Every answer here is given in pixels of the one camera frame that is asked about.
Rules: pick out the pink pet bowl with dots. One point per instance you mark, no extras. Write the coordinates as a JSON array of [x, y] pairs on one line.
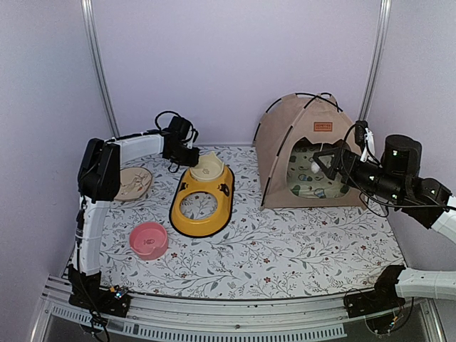
[[149, 241]]

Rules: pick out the right aluminium frame post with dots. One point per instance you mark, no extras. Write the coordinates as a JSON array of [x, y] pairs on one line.
[[378, 49]]

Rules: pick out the front aluminium rail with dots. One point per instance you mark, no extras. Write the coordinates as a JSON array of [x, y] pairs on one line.
[[164, 318]]

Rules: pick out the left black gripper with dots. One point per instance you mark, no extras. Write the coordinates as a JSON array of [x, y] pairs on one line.
[[192, 162]]

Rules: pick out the floral table cloth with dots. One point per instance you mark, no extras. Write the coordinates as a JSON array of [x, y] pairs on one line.
[[260, 254]]

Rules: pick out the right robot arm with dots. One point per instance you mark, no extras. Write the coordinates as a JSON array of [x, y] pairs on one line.
[[435, 211]]

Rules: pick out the avocado print pet mat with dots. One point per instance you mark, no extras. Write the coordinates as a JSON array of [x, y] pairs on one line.
[[303, 183]]

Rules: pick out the yellow double bowl holder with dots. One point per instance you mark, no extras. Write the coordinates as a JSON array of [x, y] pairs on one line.
[[202, 209]]

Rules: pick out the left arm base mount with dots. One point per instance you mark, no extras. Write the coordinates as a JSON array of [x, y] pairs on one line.
[[114, 301]]

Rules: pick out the beige pet tent fabric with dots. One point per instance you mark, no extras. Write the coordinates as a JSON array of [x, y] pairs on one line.
[[306, 149]]

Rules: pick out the white pompom toy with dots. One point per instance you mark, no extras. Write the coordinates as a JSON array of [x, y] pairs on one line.
[[315, 168]]

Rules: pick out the black tent pole one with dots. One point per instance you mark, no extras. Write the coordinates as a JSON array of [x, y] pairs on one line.
[[303, 117]]

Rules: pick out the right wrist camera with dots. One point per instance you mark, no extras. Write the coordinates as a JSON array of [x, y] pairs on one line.
[[364, 139]]

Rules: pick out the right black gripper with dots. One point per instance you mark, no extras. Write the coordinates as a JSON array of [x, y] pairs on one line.
[[331, 172]]

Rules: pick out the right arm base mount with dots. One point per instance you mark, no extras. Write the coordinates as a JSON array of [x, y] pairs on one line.
[[361, 303]]

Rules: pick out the left aluminium frame post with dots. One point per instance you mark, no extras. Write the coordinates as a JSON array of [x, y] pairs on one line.
[[94, 48]]

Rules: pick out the cream cat-ear bowl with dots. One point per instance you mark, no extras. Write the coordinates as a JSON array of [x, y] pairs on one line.
[[208, 168]]

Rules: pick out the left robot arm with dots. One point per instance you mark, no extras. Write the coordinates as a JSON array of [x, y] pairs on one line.
[[99, 181]]

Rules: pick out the beige leaf plate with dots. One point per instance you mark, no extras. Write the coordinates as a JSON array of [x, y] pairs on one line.
[[134, 183]]

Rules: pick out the black tent pole two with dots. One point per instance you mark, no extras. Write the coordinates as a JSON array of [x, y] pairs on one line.
[[281, 115]]

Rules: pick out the aluminium frame post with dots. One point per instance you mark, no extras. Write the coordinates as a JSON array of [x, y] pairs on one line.
[[378, 49], [94, 48]]

